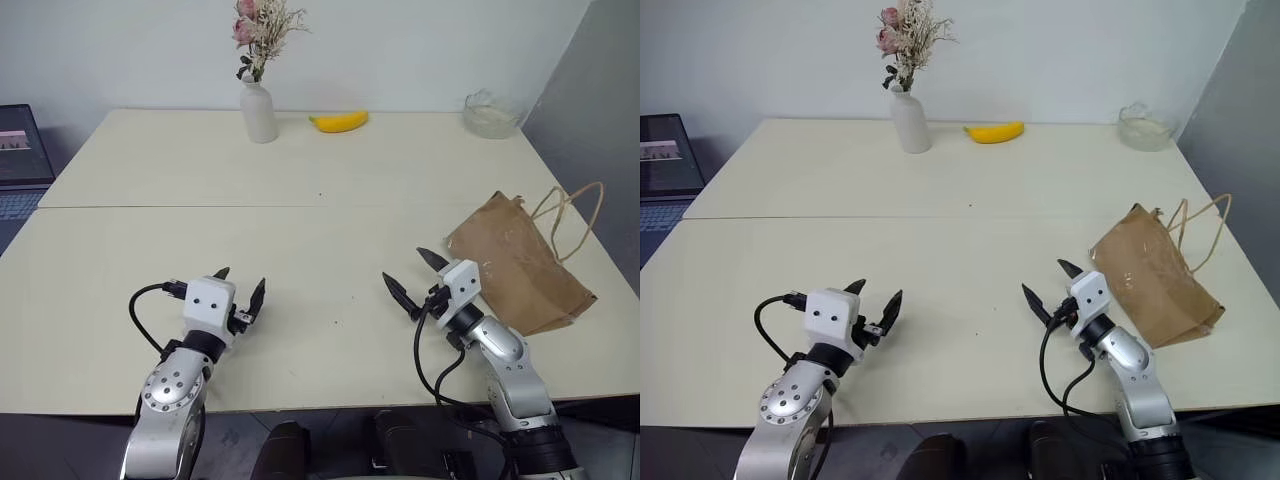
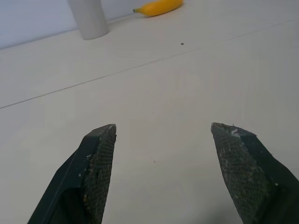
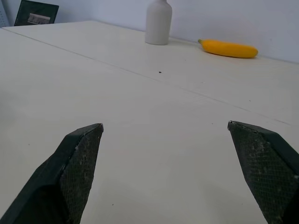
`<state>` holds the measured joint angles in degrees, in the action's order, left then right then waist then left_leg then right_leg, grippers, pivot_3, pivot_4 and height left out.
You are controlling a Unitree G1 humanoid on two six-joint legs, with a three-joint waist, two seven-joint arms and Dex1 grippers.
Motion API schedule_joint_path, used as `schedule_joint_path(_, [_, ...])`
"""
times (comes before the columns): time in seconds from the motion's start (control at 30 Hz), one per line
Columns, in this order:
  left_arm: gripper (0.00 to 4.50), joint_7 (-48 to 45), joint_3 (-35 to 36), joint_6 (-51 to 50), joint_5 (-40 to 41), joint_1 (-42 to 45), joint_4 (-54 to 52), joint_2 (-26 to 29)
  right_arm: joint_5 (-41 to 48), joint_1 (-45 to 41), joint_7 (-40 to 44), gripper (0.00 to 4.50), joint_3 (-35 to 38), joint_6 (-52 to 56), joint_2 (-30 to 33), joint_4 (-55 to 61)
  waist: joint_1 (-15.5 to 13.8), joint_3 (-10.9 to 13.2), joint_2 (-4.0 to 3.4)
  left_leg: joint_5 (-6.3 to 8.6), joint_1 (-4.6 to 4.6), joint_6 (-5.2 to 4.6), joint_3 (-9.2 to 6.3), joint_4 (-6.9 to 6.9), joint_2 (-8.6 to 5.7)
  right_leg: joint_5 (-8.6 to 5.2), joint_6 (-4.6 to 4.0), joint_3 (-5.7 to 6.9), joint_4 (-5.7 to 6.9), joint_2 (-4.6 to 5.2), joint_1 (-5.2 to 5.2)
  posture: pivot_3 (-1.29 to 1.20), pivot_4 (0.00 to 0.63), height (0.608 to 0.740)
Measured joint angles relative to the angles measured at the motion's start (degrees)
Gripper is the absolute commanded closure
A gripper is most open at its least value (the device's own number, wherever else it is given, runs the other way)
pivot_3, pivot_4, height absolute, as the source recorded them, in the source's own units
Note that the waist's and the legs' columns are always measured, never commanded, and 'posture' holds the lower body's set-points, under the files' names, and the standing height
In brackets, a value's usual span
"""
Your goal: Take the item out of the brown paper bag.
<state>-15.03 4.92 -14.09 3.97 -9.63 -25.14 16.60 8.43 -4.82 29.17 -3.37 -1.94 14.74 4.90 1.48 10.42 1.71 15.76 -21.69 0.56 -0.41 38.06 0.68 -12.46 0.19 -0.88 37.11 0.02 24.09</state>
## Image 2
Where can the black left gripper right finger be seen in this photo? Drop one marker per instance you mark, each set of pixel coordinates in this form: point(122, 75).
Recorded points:
point(254, 177)

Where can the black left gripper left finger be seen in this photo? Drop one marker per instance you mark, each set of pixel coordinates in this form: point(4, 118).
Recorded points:
point(79, 177)

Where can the yellow banana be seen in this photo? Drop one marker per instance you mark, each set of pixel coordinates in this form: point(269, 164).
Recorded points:
point(161, 7)

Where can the white cylindrical post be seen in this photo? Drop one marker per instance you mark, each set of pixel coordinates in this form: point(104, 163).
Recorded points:
point(90, 18)

